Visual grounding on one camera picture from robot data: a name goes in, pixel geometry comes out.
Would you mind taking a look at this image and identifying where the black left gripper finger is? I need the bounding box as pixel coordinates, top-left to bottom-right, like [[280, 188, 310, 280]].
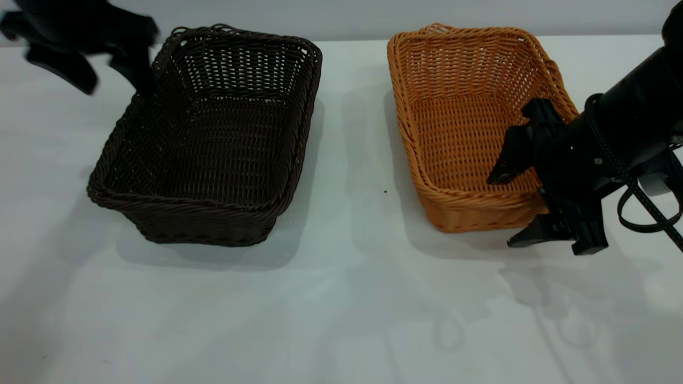
[[109, 45, 156, 98], [27, 45, 100, 96]]

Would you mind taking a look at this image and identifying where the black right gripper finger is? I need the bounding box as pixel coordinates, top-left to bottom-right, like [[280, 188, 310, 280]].
[[507, 213, 575, 249], [487, 99, 566, 186]]

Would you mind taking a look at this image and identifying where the black looped cable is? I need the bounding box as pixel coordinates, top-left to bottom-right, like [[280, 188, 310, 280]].
[[617, 155, 683, 234]]

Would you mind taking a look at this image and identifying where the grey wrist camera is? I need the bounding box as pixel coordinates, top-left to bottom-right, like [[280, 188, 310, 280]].
[[638, 144, 683, 197]]

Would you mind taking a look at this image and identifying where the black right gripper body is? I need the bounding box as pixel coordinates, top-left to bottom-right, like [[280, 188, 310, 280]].
[[536, 115, 622, 256]]

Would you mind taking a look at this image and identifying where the orange wicker basket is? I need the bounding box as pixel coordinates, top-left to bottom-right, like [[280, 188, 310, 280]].
[[387, 23, 580, 234]]

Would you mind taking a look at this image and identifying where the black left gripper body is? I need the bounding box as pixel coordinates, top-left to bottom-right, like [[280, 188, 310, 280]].
[[0, 0, 160, 57]]

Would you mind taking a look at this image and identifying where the black braided cable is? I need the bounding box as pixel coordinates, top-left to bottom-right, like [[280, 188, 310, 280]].
[[584, 93, 683, 252]]

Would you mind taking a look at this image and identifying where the black wicker basket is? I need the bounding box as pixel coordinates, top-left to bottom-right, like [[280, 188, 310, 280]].
[[87, 24, 323, 247]]

